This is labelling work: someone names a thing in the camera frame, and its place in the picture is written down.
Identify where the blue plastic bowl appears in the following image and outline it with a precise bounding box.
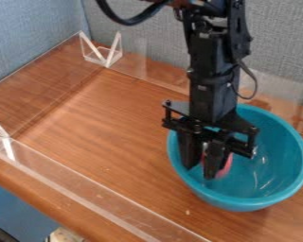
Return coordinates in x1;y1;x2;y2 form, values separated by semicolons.
167;104;303;212

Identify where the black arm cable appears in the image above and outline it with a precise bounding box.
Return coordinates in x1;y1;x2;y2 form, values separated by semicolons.
230;60;259;101

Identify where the clear acrylic front barrier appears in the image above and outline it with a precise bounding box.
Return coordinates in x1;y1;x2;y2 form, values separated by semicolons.
0;125;211;242

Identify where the clear acrylic back barrier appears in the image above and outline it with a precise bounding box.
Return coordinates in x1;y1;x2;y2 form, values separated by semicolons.
79;31;303;135

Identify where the red toy strawberry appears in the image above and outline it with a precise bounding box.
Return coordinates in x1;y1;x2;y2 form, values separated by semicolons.
200;143;234;179

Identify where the clear acrylic barrier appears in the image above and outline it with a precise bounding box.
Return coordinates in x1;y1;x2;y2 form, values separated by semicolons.
0;30;89;89
0;125;211;242
79;31;303;135

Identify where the clear acrylic left barrier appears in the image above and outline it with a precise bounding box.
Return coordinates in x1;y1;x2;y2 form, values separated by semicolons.
0;30;89;89

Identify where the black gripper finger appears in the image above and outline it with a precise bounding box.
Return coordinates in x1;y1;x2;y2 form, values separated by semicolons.
177;132;202;169
200;139;235;181

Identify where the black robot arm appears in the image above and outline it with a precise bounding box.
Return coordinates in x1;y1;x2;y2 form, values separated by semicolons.
96;0;259;180

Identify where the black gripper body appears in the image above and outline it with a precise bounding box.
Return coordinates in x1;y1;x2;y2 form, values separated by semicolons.
163;69;259;158

